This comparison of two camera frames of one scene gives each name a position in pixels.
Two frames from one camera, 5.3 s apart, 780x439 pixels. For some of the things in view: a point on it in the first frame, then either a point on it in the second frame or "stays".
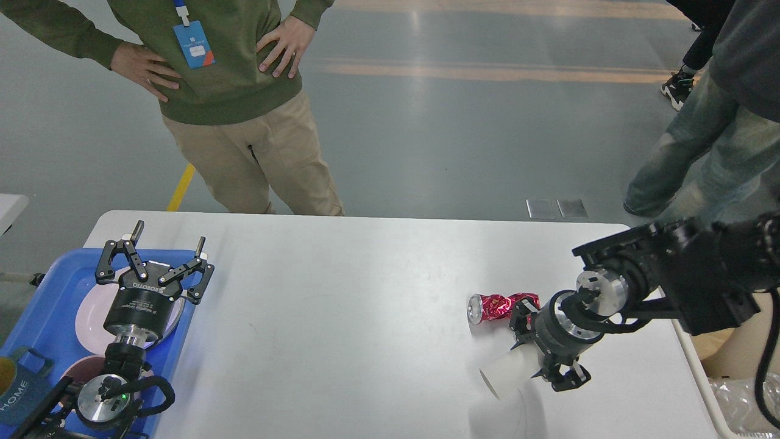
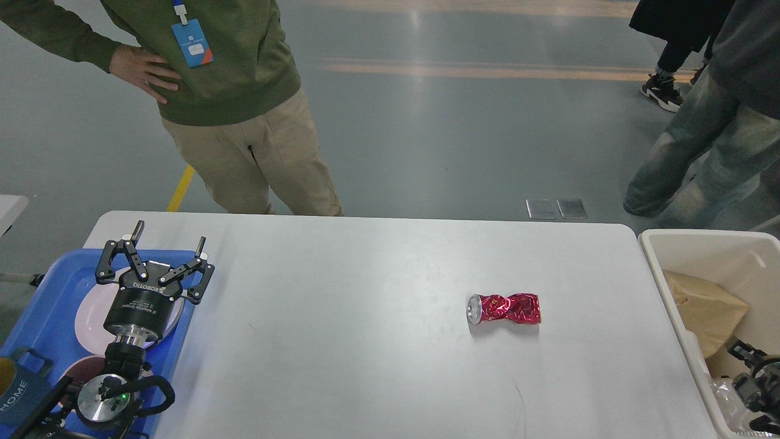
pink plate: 91,314 stays
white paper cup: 508,372 to 696,346
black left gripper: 146,304 stays
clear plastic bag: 737,399 stays
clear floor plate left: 540,208 stays
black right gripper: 559,333 to 760,391
